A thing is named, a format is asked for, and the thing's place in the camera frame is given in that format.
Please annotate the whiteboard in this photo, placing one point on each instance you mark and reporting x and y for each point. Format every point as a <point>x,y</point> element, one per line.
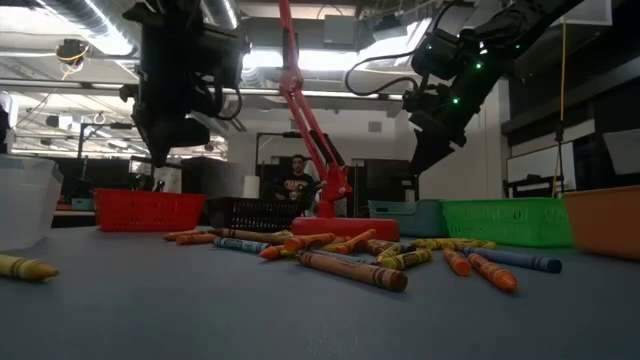
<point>540,162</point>

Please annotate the red mesh basket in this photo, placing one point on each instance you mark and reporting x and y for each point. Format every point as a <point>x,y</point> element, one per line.
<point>150,210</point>

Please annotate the clear plastic bin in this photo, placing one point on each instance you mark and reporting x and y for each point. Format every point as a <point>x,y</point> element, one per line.
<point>25,205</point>

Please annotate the silver ventilation duct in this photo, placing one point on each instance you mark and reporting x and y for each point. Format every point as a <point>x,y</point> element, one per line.
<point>95,25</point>

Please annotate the white paper roll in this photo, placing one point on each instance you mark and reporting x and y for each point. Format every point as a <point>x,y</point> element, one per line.
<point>251,187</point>

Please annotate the grey wall vent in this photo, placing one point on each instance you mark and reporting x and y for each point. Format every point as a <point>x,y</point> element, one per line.
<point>375,126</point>

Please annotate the brown crayon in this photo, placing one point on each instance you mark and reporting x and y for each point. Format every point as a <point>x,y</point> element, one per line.
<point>382,247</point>
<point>350,271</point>
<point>250,235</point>

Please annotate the person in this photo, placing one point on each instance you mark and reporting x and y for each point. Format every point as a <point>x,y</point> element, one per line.
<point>298,187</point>

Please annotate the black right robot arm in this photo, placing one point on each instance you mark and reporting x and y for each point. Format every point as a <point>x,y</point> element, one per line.
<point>525,17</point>

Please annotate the orange plastic bin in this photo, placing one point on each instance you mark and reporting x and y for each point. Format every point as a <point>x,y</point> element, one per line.
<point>605,222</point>

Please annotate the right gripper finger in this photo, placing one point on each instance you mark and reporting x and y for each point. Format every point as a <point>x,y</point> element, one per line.
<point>427,145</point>

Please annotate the white wall panel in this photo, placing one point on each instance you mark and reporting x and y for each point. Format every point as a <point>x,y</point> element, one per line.
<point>625,150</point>

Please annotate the red desk lamp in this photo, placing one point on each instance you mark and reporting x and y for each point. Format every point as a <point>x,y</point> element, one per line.
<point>345,227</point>

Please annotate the blue-grey table mat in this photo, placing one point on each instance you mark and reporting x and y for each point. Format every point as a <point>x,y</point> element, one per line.
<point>200,320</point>

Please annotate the orange crayon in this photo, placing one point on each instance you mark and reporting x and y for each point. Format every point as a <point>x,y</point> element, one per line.
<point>275,252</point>
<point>182,234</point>
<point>310,241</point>
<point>457,262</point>
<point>492,274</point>
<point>356,241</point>
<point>197,239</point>

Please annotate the small teal box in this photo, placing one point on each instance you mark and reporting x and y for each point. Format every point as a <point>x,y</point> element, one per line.
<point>82,204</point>

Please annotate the black ceiling-mounted device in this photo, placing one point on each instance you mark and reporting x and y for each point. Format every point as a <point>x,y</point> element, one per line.
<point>72,50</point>

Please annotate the teal plastic basket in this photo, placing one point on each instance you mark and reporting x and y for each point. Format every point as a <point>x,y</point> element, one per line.
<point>405,217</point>

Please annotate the blue crayon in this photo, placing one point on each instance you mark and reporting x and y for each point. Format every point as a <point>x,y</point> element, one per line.
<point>242,245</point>
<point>515,260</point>
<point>345,257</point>

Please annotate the green mesh basket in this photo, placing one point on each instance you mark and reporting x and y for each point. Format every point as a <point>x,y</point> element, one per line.
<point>505,220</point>

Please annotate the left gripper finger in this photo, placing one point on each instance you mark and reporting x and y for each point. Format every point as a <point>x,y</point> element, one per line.
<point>165,140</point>

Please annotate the black mesh basket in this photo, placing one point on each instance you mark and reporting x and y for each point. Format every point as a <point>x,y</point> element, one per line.
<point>250,215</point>

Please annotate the grey ceiling unit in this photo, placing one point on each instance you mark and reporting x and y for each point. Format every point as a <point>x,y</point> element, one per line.
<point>340,30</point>

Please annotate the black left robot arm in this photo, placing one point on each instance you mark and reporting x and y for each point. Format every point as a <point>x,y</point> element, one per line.
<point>165,20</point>

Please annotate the yellow crayon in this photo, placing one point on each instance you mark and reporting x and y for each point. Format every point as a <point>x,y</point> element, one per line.
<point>435,243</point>
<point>392,251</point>
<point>25,267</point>
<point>407,259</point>
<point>332,247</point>
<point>475,245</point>

